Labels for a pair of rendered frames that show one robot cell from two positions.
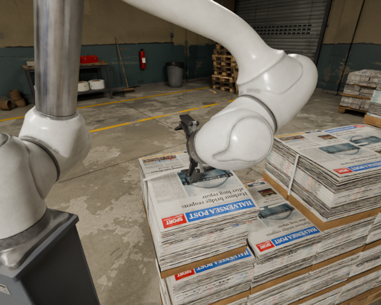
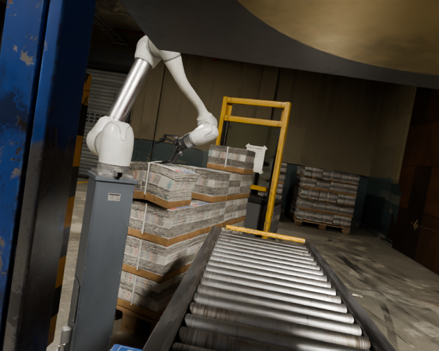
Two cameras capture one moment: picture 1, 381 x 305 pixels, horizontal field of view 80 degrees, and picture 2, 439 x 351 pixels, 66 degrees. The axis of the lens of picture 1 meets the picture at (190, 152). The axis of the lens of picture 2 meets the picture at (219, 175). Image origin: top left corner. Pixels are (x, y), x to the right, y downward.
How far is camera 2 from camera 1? 177 cm
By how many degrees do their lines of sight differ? 52
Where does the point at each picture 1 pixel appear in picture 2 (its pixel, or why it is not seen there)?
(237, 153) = (214, 132)
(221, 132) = (208, 127)
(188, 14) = (195, 97)
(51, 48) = (134, 94)
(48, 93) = (125, 111)
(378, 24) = (172, 128)
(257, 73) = (208, 117)
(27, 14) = not seen: outside the picture
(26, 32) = not seen: outside the picture
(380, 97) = (212, 153)
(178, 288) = (173, 214)
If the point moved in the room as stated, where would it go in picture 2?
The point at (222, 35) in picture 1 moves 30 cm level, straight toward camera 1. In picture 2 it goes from (199, 105) to (232, 104)
